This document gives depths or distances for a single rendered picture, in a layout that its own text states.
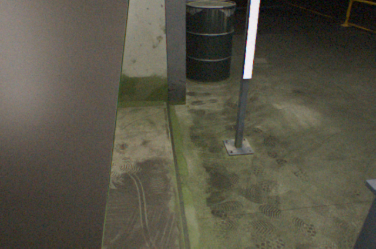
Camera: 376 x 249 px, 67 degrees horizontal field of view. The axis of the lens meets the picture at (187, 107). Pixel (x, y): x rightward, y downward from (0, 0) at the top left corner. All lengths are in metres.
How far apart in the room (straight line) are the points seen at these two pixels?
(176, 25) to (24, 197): 2.25
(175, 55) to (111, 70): 2.31
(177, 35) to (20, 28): 2.30
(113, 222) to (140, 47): 1.56
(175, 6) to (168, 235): 1.83
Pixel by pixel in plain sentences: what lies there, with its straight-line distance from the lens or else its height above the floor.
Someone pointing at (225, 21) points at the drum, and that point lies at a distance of 3.26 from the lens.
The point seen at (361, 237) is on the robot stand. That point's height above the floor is 0.41.
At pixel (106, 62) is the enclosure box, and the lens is 0.43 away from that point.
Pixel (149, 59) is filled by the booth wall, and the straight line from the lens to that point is 2.73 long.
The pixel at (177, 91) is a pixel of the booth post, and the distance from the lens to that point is 2.87.
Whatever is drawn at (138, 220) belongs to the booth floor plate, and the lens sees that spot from 1.74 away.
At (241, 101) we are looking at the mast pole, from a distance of 2.10.
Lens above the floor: 1.35
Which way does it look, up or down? 28 degrees down
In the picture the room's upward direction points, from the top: straight up
